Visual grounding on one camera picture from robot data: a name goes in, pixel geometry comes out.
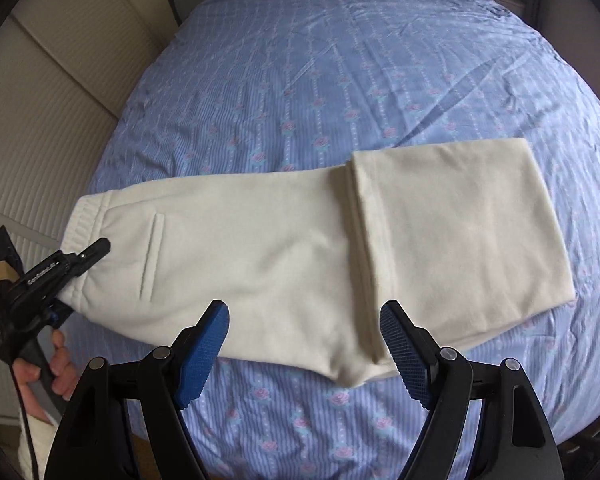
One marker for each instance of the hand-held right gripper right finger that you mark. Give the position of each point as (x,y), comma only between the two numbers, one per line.
(405,355)

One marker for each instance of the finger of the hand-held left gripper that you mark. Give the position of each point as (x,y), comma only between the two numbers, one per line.
(57,312)
(87,257)

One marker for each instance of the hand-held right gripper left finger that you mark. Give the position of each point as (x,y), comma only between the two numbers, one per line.
(205,355)

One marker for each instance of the cream pants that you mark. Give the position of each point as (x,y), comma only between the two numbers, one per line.
(280,270)

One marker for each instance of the person's left forearm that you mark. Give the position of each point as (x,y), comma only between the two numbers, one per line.
(40,445)

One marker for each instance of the person's left hand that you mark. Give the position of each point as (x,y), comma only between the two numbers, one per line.
(62,370)

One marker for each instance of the blue checked duvet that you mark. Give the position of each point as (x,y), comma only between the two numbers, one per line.
(330,85)

